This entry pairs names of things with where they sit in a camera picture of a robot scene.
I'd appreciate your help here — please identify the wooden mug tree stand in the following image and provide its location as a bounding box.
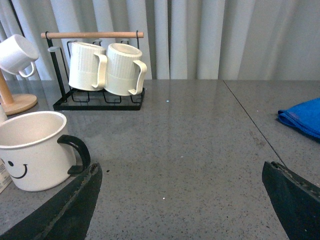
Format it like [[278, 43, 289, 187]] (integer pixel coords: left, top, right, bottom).
[[0, 72, 38, 116]]

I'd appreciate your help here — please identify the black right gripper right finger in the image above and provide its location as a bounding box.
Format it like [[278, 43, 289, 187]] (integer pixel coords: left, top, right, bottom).
[[262, 161, 320, 240]]

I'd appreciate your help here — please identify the ribbed cream mug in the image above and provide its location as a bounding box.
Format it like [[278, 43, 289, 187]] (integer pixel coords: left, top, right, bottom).
[[104, 43, 148, 96], [68, 42, 108, 91]]

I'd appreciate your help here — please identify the right ribbed cream mug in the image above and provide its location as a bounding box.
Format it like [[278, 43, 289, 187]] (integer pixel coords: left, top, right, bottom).
[[104, 43, 148, 96]]

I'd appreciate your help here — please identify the small white hanging mug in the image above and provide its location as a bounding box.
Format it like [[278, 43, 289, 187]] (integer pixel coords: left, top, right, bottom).
[[0, 34, 39, 78]]

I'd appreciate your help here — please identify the blue white milk carton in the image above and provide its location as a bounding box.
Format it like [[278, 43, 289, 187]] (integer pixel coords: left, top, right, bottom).
[[0, 161, 12, 193]]

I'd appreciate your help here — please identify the white smiley face mug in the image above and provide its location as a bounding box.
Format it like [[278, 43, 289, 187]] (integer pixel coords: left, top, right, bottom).
[[0, 111, 91, 192]]

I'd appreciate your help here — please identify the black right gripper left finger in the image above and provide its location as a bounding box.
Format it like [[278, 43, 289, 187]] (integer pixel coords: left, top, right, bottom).
[[0, 163, 103, 240]]

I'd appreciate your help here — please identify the left ribbed cream mug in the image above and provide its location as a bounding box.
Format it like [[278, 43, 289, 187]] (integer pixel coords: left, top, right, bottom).
[[68, 42, 108, 91]]

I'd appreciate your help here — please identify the blue cloth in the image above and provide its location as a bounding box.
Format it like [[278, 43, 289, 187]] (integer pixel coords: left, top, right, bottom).
[[277, 98, 320, 139]]

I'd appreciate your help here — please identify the black wire mug rack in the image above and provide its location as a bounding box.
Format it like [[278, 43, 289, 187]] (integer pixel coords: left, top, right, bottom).
[[41, 30, 145, 111]]

